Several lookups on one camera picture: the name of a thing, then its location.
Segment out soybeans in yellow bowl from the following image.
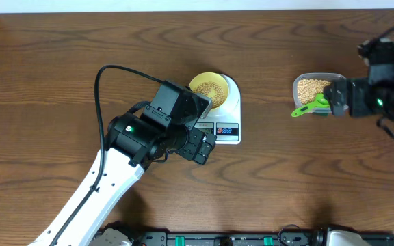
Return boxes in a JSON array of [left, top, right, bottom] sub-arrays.
[[195, 81, 226, 108]]

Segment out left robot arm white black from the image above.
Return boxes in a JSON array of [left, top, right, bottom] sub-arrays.
[[33, 81, 216, 245]]

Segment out pile of soybeans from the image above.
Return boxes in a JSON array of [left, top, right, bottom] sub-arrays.
[[297, 79, 330, 105]]

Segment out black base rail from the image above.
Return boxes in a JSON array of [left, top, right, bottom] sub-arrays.
[[90, 221, 394, 246]]

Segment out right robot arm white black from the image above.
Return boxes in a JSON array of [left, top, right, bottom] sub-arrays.
[[324, 34, 394, 139]]

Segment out yellow plastic bowl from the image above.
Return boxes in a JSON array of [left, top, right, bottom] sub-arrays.
[[189, 72, 229, 109]]

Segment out white digital kitchen scale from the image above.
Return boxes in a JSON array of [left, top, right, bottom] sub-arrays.
[[195, 74, 241, 145]]

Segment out clear plastic bean container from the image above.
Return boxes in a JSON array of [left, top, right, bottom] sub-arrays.
[[293, 72, 345, 108]]

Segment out green plastic measuring scoop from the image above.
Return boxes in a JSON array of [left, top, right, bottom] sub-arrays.
[[291, 93, 330, 118]]

